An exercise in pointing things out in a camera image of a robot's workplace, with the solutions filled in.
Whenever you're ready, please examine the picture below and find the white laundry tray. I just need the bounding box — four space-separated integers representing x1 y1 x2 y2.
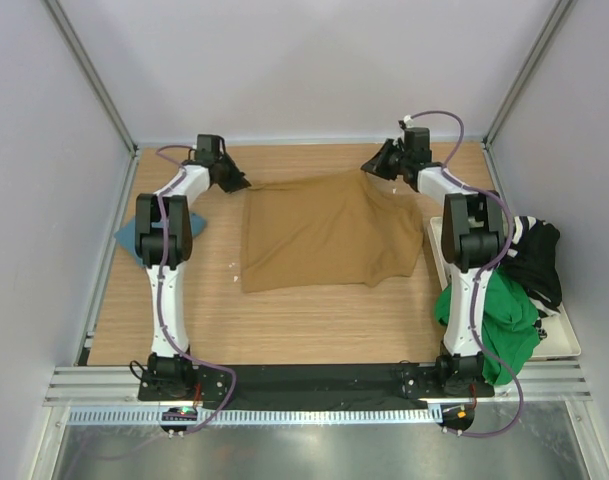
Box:
427 217 581 361

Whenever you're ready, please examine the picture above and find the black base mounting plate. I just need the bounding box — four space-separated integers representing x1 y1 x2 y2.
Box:
130 360 494 412

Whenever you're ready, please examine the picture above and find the aluminium frame post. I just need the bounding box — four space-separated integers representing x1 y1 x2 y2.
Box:
40 0 138 156
482 0 576 151

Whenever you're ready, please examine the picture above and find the green garment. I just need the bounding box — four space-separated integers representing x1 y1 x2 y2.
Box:
434 269 540 386

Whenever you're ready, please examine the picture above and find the white slotted cable duct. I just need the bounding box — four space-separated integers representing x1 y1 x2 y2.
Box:
67 405 442 427

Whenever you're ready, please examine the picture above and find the tan garment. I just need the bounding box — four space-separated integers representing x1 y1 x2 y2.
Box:
240 170 424 293

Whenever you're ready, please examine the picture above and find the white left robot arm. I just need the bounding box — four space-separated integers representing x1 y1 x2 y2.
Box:
134 134 250 400

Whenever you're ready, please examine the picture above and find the right aluminium frame post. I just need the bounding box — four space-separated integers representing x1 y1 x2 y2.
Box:
482 0 576 151

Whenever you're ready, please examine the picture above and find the left aluminium frame post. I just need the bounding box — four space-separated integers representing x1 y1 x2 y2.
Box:
40 0 138 156

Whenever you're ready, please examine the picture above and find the blue tank top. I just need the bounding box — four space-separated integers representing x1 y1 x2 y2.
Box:
114 213 207 268

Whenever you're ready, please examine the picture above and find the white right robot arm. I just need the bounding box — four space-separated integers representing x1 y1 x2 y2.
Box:
362 125 506 396

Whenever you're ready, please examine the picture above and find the black garment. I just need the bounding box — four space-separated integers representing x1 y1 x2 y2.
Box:
501 216 563 318

